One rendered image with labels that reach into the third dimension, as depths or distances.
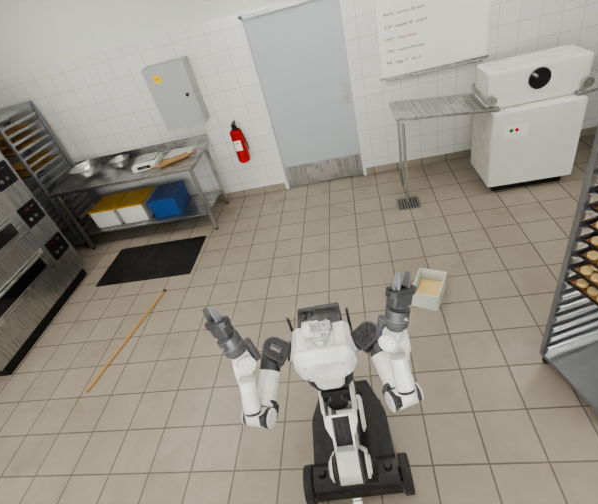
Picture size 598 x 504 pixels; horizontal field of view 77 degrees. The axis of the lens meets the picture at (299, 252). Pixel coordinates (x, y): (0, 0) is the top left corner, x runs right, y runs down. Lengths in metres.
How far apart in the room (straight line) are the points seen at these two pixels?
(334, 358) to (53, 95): 4.95
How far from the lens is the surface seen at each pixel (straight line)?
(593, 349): 2.95
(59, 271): 4.95
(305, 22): 4.61
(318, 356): 1.61
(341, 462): 2.00
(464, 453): 2.59
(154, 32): 4.96
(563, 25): 5.16
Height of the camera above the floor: 2.37
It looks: 37 degrees down
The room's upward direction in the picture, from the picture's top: 17 degrees counter-clockwise
